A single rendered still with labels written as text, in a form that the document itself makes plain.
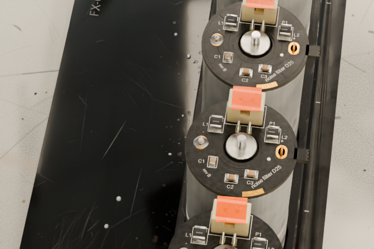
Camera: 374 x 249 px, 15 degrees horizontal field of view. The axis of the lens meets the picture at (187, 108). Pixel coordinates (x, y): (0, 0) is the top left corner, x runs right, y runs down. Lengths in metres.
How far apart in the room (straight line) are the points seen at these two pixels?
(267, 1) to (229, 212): 0.06
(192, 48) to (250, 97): 0.08
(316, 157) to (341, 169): 0.07
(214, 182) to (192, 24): 0.09
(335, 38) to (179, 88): 0.07
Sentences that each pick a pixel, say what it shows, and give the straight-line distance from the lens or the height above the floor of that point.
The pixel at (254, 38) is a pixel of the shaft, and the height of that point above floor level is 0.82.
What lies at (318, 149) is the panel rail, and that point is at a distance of 0.32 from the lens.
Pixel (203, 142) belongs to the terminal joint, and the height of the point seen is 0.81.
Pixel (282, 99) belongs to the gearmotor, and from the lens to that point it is 0.33.
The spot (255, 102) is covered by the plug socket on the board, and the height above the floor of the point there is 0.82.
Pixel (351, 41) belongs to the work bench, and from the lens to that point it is 0.41.
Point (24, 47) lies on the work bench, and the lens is 0.41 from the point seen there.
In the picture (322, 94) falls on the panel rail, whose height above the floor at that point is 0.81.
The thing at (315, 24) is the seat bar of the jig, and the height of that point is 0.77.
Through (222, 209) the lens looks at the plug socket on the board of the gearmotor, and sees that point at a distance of 0.30.
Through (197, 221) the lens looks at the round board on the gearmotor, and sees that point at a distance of 0.31.
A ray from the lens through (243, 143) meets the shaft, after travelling 0.31.
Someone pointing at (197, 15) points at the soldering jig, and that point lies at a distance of 0.40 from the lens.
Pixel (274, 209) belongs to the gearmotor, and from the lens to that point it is 0.32.
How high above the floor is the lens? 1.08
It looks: 58 degrees down
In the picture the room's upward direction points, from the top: straight up
